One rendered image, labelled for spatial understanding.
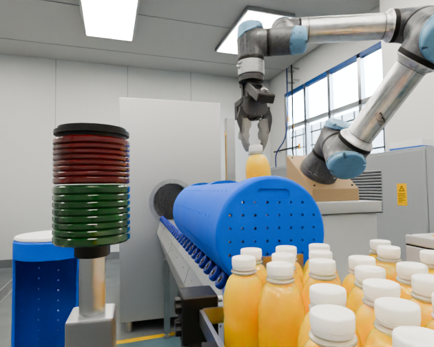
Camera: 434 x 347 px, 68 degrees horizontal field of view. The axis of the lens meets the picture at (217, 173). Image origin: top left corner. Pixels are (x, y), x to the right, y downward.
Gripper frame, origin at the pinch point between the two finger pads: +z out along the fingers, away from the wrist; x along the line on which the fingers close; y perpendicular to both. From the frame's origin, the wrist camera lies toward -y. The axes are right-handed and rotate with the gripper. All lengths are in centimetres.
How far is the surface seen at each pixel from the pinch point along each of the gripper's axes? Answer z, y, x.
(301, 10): -201, 274, -172
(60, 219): 12, -56, 38
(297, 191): 12.4, -11.3, -6.4
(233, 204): 14.9, -11.3, 10.2
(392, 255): 23.2, -35.4, -11.8
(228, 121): -32, 132, -32
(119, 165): 8, -56, 34
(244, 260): 22.0, -35.5, 16.0
